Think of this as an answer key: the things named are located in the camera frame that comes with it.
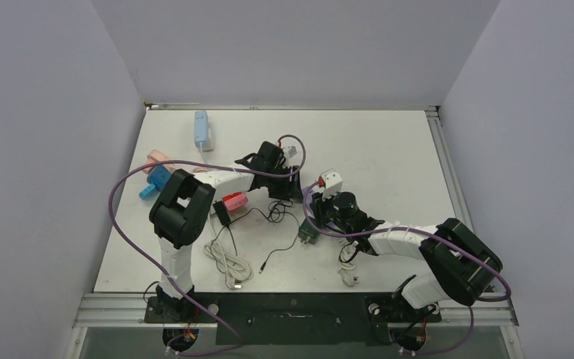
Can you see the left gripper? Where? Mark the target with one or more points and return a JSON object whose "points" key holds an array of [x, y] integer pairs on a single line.
{"points": [[290, 188]]}

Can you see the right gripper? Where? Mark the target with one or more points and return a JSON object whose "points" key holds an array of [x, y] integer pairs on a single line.
{"points": [[320, 206]]}

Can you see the dark green cube socket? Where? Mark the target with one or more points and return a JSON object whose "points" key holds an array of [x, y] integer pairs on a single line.
{"points": [[307, 234]]}

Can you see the purple USB power strip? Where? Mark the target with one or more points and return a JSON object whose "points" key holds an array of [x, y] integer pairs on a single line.
{"points": [[308, 192]]}

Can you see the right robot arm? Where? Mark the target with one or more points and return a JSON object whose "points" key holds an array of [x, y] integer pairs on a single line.
{"points": [[461, 265]]}

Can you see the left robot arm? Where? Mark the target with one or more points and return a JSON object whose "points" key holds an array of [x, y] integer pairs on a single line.
{"points": [[181, 211]]}

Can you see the red pink plug adapter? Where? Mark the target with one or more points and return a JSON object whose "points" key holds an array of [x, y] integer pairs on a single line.
{"points": [[235, 201]]}

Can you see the black power adapter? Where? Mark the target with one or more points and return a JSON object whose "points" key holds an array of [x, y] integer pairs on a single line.
{"points": [[222, 213]]}

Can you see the light blue power strip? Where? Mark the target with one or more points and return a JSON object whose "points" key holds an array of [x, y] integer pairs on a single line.
{"points": [[201, 124]]}

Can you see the blue adapter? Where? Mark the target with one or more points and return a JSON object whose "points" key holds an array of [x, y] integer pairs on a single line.
{"points": [[156, 180]]}

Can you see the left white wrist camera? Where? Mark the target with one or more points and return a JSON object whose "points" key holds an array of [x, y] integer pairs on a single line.
{"points": [[289, 152]]}

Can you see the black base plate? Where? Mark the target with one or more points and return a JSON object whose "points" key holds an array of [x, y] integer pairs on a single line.
{"points": [[373, 318]]}

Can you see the aluminium table frame rail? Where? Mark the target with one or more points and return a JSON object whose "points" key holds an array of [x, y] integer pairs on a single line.
{"points": [[455, 191]]}

